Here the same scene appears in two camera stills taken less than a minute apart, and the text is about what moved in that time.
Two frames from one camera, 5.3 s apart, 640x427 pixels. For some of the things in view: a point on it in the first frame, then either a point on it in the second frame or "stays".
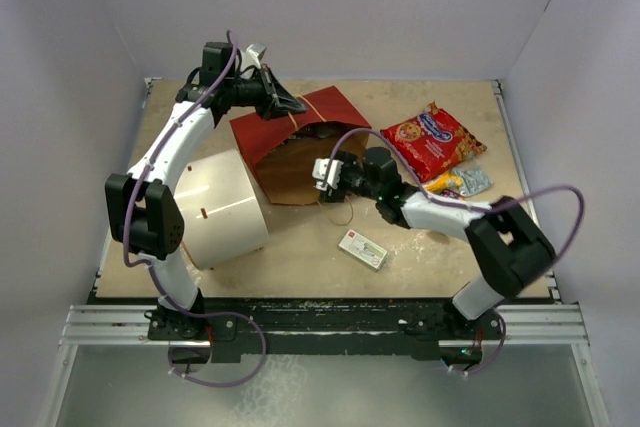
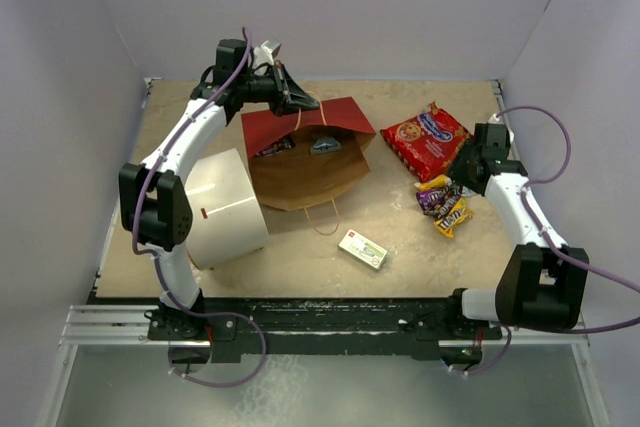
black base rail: (226, 326) stays
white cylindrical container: (224, 219) stays
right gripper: (338, 195) → (456, 169)
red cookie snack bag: (433, 142) stays
